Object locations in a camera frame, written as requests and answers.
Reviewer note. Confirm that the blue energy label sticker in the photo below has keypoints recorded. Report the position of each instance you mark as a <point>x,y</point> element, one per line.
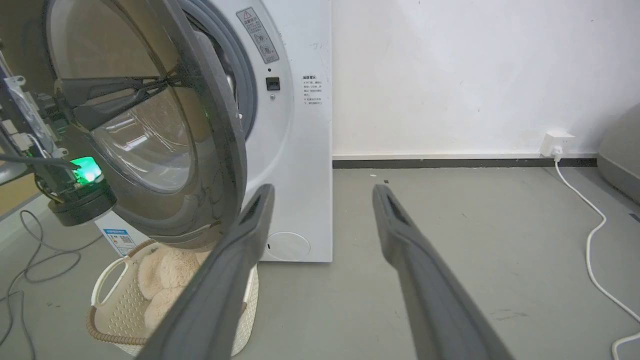
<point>120,241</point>

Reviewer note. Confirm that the white wall socket plug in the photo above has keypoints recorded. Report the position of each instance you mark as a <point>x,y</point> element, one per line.
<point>556,142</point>

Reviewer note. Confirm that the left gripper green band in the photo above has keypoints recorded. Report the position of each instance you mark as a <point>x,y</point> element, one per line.
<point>45,130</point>

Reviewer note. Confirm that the black door latch socket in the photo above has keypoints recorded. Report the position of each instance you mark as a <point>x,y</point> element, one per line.
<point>272,83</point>

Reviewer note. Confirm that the white woven laundry basket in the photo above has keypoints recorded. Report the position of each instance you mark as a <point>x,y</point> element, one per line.
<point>120,310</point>

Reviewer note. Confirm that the black text instruction sticker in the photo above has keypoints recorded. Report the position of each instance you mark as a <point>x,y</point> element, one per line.
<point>312,90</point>

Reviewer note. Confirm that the dark grey round washer door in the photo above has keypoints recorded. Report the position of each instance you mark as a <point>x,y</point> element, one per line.
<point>210,165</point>

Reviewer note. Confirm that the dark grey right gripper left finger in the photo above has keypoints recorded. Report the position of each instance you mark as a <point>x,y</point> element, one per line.
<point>220,300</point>

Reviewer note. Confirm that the grey warning label sticker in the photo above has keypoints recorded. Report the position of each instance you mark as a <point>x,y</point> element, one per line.
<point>257,35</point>

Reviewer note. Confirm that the round white filter cover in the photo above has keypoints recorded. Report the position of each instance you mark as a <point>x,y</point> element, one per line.
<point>288,246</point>

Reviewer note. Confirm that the beige plush toy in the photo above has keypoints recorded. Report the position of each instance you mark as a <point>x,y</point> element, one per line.
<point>165,280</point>

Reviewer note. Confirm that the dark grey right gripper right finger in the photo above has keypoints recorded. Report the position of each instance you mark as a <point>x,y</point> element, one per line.
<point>430,295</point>

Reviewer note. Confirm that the grey rubber door gasket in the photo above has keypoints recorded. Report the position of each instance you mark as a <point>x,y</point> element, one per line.
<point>248,85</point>

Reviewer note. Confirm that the white washing machine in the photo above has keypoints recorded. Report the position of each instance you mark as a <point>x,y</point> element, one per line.
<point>300,175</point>

